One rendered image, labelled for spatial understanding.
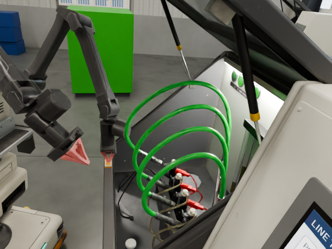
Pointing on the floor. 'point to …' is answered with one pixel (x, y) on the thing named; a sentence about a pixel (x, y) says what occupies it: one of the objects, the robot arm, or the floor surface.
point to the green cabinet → (104, 50)
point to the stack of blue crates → (11, 33)
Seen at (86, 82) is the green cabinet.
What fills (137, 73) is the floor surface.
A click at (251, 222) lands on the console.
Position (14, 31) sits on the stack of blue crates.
